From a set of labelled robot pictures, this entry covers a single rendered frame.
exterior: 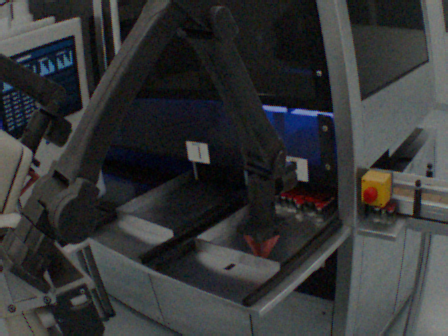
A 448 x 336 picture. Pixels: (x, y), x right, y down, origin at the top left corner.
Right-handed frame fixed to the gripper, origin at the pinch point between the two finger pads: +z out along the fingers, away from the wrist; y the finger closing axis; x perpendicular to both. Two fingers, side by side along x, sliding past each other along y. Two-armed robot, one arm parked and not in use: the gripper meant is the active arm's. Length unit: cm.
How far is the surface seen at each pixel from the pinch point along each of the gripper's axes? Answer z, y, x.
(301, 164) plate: -16.8, 22.7, 4.7
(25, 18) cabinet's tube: -69, -17, 93
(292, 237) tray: -0.1, 14.6, 1.5
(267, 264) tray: 0.3, -0.9, -2.5
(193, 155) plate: -14, 23, 43
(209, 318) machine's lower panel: 56, 33, 51
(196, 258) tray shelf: 2.9, -4.2, 16.7
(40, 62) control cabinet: -50, -11, 89
